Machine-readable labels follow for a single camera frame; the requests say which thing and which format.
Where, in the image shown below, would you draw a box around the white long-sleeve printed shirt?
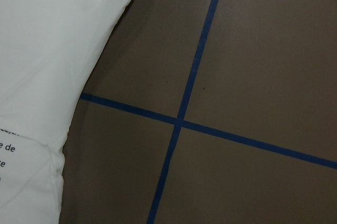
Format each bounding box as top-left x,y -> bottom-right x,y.
1,0 -> 131,223

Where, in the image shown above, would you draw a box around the blue tape grid lines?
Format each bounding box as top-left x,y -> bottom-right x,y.
80,0 -> 337,224

